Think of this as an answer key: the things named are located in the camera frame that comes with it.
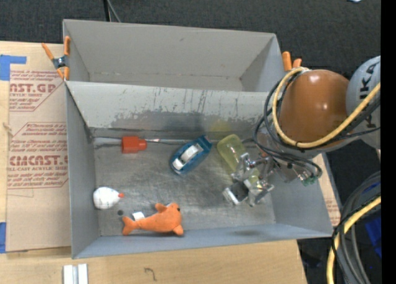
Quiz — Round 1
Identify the brown cardboard board, red print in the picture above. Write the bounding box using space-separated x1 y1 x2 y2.
0 40 342 254

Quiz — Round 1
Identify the orange plush fish toy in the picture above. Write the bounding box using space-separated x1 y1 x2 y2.
121 202 185 237

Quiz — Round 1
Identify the white toy with orange tip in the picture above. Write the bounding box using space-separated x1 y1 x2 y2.
92 186 125 210

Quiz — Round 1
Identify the blue tape dispenser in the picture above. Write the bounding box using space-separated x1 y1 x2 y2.
168 134 213 176

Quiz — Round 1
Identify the grey metal bin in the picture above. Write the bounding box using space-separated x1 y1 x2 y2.
62 19 334 260

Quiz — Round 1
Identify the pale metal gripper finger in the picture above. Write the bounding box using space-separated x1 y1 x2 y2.
231 152 258 182
222 180 275 208

